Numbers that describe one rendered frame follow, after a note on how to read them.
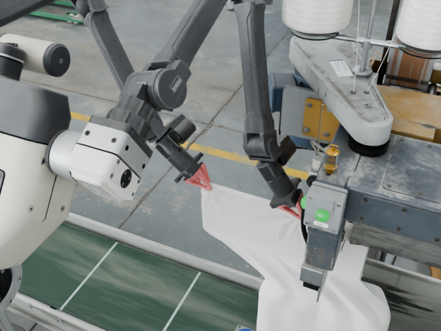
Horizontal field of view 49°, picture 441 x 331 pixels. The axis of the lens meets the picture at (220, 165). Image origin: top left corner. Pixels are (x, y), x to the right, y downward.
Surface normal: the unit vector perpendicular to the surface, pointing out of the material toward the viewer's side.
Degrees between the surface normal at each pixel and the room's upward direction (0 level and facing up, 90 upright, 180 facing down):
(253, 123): 74
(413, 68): 90
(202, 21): 68
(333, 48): 0
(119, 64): 51
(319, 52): 0
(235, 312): 0
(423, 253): 90
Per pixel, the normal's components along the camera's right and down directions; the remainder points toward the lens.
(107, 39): 0.42, -0.10
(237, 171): -0.02, -0.79
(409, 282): -0.42, 0.57
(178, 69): 0.75, 0.07
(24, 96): -0.33, -0.07
